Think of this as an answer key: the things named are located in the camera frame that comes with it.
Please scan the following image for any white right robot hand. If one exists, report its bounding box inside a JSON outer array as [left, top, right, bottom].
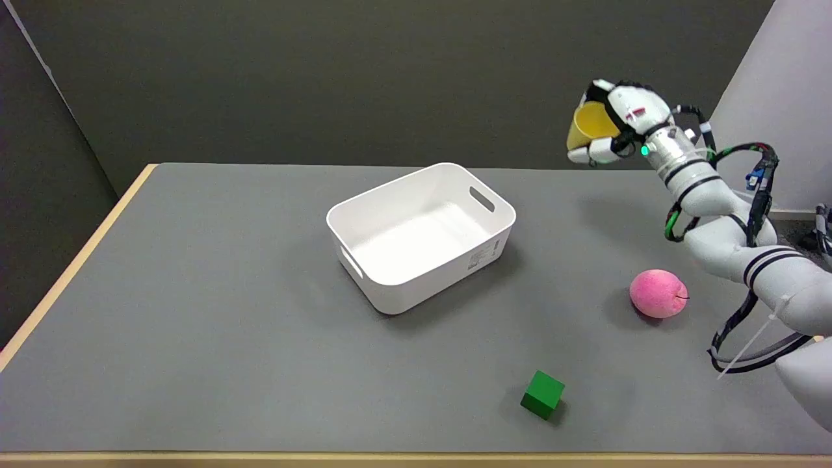
[[567, 79, 675, 166]]

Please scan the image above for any yellow cup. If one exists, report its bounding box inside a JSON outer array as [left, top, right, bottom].
[[566, 101, 621, 151]]

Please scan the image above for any white plastic box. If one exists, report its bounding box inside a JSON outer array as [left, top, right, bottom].
[[326, 162, 517, 316]]

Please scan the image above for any pink toy peach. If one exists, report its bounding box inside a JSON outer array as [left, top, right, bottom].
[[629, 269, 689, 319]]

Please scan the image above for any green cube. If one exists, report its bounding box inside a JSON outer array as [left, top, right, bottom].
[[520, 370, 566, 421]]

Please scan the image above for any grey table mat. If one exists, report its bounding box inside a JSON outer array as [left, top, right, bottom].
[[0, 162, 832, 454]]

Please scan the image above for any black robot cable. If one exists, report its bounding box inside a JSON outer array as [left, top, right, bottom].
[[664, 105, 814, 374]]

